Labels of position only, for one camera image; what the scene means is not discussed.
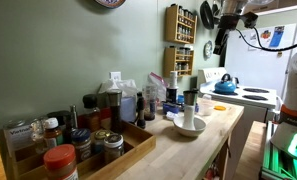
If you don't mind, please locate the slim steel shaker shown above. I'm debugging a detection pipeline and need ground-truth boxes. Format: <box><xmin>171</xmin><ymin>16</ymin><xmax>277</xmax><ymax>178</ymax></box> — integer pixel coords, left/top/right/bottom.
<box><xmin>69</xmin><ymin>104</ymin><xmax>79</xmax><ymax>129</ymax></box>

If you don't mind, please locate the blue kettle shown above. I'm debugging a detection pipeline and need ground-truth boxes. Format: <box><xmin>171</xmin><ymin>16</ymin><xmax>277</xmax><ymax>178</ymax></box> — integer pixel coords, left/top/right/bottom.
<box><xmin>213</xmin><ymin>73</ymin><xmax>238</xmax><ymax>95</ymax></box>

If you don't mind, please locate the slim black bottle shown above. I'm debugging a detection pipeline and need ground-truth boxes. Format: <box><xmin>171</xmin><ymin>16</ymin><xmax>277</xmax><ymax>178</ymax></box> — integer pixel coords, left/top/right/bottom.
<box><xmin>135</xmin><ymin>91</ymin><xmax>147</xmax><ymax>130</ymax></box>

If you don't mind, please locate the white ceramic bowl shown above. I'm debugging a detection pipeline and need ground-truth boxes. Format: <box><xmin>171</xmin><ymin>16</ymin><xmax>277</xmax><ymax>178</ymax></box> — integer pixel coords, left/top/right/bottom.
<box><xmin>172</xmin><ymin>114</ymin><xmax>208</xmax><ymax>138</ymax></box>

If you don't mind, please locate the white cap red label bottle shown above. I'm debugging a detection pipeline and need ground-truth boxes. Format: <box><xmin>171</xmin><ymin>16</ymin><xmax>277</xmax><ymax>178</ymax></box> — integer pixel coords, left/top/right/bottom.
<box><xmin>42</xmin><ymin>117</ymin><xmax>64</xmax><ymax>149</ymax></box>

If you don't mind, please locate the large black hanging pan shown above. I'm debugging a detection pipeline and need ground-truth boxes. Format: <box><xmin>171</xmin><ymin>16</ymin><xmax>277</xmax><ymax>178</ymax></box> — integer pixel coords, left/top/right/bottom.
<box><xmin>199</xmin><ymin>0</ymin><xmax>216</xmax><ymax>30</ymax></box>

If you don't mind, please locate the clear empty glass jar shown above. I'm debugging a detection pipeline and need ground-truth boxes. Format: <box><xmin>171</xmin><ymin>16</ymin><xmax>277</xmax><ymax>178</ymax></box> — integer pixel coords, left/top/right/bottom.
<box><xmin>30</xmin><ymin>118</ymin><xmax>49</xmax><ymax>154</ymax></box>

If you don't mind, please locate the bamboo wooden tray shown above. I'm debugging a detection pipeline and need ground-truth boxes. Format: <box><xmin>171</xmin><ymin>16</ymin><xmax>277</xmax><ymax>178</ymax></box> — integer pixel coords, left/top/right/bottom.
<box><xmin>7</xmin><ymin>119</ymin><xmax>157</xmax><ymax>180</ymax></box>

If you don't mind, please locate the pale blue container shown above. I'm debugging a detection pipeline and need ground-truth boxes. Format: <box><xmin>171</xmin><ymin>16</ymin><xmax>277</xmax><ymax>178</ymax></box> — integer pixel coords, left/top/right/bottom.
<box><xmin>120</xmin><ymin>95</ymin><xmax>137</xmax><ymax>123</ymax></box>

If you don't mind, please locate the green lit robot base stand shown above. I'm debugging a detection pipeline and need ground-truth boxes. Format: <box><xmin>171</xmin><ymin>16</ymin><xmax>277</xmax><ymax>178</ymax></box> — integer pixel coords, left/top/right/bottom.
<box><xmin>259</xmin><ymin>121</ymin><xmax>297</xmax><ymax>180</ymax></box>

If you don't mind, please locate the dark grinder with steel top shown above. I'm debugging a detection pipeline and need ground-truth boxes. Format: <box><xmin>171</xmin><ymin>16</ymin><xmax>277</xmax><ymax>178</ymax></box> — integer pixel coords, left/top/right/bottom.
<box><xmin>106</xmin><ymin>89</ymin><xmax>124</xmax><ymax>134</ymax></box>

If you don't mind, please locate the navy blue bowl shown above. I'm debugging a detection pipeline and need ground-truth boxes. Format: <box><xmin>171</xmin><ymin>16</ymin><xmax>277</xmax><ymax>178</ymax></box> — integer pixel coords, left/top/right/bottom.
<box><xmin>162</xmin><ymin>101</ymin><xmax>182</xmax><ymax>115</ymax></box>

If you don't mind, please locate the black grinder with white top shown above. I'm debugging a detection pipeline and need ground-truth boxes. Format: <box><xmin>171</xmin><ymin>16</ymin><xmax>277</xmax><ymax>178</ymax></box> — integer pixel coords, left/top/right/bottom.
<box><xmin>165</xmin><ymin>70</ymin><xmax>180</xmax><ymax>104</ymax></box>

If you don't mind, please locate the gold lid glass jar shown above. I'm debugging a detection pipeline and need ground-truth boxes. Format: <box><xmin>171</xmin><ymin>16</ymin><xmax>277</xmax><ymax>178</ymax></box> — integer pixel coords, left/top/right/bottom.
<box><xmin>93</xmin><ymin>129</ymin><xmax>112</xmax><ymax>154</ymax></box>

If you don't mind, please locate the clear plastic container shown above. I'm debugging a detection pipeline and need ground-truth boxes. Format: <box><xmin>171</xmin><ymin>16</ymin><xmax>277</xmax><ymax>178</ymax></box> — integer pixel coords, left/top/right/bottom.
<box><xmin>197</xmin><ymin>99</ymin><xmax>216</xmax><ymax>117</ymax></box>

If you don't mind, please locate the white refrigerator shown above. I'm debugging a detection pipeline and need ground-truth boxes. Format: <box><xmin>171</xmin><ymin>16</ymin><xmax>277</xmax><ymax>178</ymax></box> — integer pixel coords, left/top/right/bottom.
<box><xmin>224</xmin><ymin>22</ymin><xmax>297</xmax><ymax>101</ymax></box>

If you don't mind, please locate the black cap brown bottle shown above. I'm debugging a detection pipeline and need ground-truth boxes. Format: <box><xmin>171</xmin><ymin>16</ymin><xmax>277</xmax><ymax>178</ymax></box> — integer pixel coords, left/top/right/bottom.
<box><xmin>82</xmin><ymin>93</ymin><xmax>102</xmax><ymax>133</ymax></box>

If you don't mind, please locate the round wall clock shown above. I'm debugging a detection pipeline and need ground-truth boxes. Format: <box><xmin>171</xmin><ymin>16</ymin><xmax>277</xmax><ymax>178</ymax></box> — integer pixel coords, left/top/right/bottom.
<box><xmin>203</xmin><ymin>40</ymin><xmax>214</xmax><ymax>60</ymax></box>

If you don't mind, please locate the short wooden spice rack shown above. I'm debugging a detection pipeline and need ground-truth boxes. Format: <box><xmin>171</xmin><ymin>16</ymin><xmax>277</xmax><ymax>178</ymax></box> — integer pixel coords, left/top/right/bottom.
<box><xmin>163</xmin><ymin>45</ymin><xmax>195</xmax><ymax>78</ymax></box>

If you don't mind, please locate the colourful fridge magnet picture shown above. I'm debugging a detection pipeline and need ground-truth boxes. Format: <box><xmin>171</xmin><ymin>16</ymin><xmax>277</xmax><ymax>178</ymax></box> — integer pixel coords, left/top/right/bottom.
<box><xmin>260</xmin><ymin>29</ymin><xmax>272</xmax><ymax>41</ymax></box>

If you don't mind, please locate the small clear spice bottle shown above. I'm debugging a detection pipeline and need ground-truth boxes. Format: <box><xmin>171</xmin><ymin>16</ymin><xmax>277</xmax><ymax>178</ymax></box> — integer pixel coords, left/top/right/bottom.
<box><xmin>201</xmin><ymin>93</ymin><xmax>213</xmax><ymax>105</ymax></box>

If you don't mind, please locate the crumpled white plastic bag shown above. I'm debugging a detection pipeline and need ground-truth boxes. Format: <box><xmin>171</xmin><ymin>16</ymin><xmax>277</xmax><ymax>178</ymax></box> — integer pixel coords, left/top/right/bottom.
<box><xmin>98</xmin><ymin>78</ymin><xmax>138</xmax><ymax>99</ymax></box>

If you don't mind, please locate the white wall outlet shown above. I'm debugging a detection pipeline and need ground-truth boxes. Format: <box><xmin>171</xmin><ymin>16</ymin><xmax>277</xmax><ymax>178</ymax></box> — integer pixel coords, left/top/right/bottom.
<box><xmin>109</xmin><ymin>71</ymin><xmax>122</xmax><ymax>82</ymax></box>

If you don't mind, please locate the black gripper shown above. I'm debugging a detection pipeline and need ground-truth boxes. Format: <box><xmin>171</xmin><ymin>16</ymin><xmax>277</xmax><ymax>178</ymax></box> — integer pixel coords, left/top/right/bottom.
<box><xmin>213</xmin><ymin>11</ymin><xmax>260</xmax><ymax>56</ymax></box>

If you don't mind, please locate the tall wooden spice rack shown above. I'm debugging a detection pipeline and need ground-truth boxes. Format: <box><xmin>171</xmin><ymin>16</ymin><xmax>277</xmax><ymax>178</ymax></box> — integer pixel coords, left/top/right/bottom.
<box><xmin>164</xmin><ymin>3</ymin><xmax>198</xmax><ymax>45</ymax></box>

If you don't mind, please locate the blue lid spice jar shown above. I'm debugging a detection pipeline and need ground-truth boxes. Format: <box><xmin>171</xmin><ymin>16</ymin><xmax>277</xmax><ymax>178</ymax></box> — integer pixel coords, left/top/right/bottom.
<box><xmin>70</xmin><ymin>128</ymin><xmax>93</xmax><ymax>163</ymax></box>

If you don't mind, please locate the white labelled glass jar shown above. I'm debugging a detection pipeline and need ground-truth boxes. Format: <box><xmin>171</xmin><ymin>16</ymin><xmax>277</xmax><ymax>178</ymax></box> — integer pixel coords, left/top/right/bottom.
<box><xmin>2</xmin><ymin>119</ymin><xmax>34</xmax><ymax>158</ymax></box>

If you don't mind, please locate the white paper note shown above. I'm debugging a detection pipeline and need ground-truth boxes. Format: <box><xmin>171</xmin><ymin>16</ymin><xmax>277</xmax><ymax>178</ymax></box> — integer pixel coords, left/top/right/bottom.
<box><xmin>247</xmin><ymin>31</ymin><xmax>260</xmax><ymax>52</ymax></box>

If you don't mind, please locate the red lid spice jar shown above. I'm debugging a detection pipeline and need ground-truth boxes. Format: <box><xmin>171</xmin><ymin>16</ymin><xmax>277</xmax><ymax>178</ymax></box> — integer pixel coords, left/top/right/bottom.
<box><xmin>43</xmin><ymin>143</ymin><xmax>80</xmax><ymax>180</ymax></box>

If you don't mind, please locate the white grinder with steel top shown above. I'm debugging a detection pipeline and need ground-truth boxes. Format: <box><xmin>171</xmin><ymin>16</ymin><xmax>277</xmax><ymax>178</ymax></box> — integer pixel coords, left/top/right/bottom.
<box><xmin>182</xmin><ymin>88</ymin><xmax>200</xmax><ymax>131</ymax></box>

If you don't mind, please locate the red packaged item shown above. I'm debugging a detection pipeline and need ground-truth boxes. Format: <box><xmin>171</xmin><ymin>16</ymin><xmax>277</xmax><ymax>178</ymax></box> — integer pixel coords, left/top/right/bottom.
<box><xmin>203</xmin><ymin>166</ymin><xmax>219</xmax><ymax>180</ymax></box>

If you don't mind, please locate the white electric stove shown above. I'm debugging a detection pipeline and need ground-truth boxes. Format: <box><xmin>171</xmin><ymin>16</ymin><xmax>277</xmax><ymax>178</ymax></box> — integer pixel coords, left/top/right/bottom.
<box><xmin>197</xmin><ymin>67</ymin><xmax>279</xmax><ymax>180</ymax></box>

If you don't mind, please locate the zip bag with red strip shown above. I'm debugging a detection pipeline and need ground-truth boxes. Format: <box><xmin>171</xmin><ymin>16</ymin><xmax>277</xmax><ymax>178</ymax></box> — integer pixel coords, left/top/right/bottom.
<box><xmin>147</xmin><ymin>71</ymin><xmax>168</xmax><ymax>103</ymax></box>

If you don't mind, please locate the white lid spice jar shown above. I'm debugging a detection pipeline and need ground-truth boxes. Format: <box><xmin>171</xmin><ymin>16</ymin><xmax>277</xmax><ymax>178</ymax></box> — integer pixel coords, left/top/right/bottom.
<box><xmin>103</xmin><ymin>133</ymin><xmax>126</xmax><ymax>165</ymax></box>

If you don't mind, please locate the red box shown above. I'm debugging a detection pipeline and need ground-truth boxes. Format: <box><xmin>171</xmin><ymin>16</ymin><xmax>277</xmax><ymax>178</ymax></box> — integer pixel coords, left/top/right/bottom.
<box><xmin>99</xmin><ymin>107</ymin><xmax>112</xmax><ymax>121</ymax></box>

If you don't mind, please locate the small black hanging pan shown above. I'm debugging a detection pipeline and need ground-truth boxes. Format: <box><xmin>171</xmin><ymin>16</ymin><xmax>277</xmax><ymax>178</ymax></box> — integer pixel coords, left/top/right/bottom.
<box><xmin>211</xmin><ymin>0</ymin><xmax>222</xmax><ymax>18</ymax></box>

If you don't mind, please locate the tall clear glass jar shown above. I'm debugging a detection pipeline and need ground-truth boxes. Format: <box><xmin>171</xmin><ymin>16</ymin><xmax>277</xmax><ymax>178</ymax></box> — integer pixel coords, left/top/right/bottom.
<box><xmin>143</xmin><ymin>84</ymin><xmax>157</xmax><ymax>122</ymax></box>

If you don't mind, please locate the blue paper sheet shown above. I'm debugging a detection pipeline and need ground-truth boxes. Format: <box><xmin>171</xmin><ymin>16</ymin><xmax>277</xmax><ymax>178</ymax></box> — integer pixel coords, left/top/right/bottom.
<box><xmin>268</xmin><ymin>25</ymin><xmax>286</xmax><ymax>48</ymax></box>

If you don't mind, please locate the black lid jar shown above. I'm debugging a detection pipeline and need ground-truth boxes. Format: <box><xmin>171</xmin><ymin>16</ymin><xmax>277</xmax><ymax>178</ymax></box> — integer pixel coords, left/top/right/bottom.
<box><xmin>47</xmin><ymin>110</ymin><xmax>74</xmax><ymax>144</ymax></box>

